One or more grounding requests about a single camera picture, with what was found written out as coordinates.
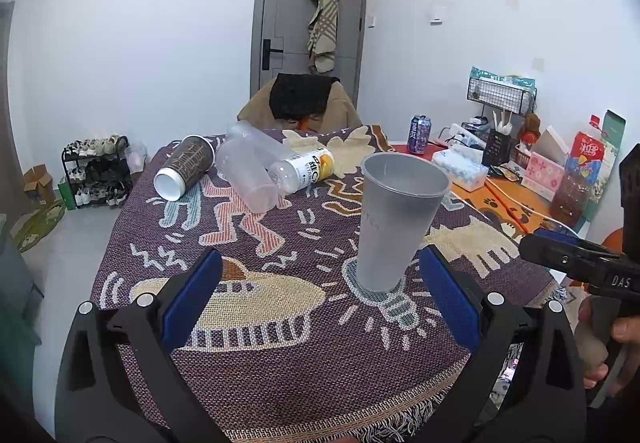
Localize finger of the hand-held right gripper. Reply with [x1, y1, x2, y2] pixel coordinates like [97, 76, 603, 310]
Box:
[518, 229, 608, 285]

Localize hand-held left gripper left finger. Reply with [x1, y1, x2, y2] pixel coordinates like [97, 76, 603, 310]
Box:
[55, 250, 224, 443]

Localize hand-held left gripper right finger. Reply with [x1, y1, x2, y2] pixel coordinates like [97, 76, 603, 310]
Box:
[419, 245, 588, 443]

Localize grey plastic cup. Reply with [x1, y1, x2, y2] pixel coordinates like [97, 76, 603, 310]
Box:
[354, 152, 452, 294]

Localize clear plastic cup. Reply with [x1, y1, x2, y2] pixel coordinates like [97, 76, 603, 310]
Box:
[226, 120, 297, 164]
[215, 138, 279, 214]

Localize brown paper cup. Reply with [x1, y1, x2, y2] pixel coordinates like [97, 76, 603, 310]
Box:
[153, 134, 216, 202]

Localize person's right hand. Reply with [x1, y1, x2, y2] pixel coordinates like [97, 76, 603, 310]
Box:
[576, 294, 640, 399]

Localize orange paw print mat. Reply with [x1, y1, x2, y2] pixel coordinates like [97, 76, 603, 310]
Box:
[390, 143, 582, 250]

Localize pink box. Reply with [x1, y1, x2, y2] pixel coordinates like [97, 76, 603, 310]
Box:
[522, 150, 571, 202]

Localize red label drink bottle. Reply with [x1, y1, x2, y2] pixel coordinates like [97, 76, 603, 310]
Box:
[550, 115, 607, 227]

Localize purple printed blanket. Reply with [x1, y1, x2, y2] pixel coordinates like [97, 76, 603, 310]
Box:
[90, 123, 562, 440]

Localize white paper box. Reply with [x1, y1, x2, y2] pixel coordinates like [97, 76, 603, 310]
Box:
[537, 125, 571, 164]

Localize black pen holder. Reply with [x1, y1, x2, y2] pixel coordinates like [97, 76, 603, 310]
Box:
[482, 128, 516, 168]

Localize green box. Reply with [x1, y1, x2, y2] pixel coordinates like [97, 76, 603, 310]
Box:
[584, 110, 627, 224]

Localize blue white tissue box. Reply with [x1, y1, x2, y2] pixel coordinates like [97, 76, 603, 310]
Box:
[431, 148, 489, 192]

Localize brown plush toy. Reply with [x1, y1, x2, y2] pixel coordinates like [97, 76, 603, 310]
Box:
[519, 113, 544, 144]

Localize white power strip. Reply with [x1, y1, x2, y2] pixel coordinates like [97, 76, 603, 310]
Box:
[440, 123, 482, 146]

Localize black shoe rack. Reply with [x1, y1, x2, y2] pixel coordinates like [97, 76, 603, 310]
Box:
[61, 135, 134, 210]

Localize purple drink can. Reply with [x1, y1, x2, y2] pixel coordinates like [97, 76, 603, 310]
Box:
[409, 114, 432, 156]

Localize green round mat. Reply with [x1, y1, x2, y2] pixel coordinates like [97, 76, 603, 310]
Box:
[10, 199, 67, 253]

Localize plastic bottle white label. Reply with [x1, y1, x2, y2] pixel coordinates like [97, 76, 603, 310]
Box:
[269, 147, 335, 196]

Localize teal packet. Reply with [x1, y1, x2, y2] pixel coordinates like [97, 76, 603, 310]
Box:
[469, 67, 536, 90]

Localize cardboard box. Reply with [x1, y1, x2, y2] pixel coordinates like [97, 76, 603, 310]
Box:
[22, 164, 55, 204]

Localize beige chair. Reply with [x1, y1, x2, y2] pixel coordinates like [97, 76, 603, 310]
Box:
[236, 77, 364, 132]

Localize black cloth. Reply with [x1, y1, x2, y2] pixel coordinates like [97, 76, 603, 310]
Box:
[269, 72, 341, 120]

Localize plaid scarf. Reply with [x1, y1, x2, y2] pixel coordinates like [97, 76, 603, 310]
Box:
[306, 0, 339, 75]

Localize white cable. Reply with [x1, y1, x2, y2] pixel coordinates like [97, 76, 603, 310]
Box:
[486, 177, 568, 230]

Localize black wire basket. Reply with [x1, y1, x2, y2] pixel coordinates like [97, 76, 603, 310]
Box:
[467, 77, 537, 116]

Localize black door handle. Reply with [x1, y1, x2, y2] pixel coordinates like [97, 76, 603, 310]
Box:
[262, 39, 284, 70]

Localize white wall box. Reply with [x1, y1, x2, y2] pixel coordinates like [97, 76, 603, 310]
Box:
[429, 0, 454, 24]

